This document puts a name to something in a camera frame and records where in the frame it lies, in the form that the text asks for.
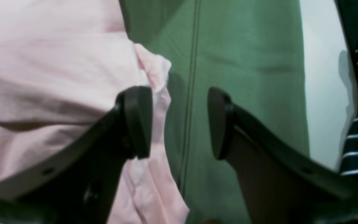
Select white bin bottom left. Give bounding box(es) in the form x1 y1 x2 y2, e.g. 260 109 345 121
300 0 358 171

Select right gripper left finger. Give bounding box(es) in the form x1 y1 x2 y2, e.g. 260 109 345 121
0 86 153 224

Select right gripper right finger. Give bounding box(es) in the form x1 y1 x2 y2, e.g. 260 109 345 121
207 87 358 224

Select pink printed t-shirt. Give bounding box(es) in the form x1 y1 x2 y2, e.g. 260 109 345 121
0 0 189 224

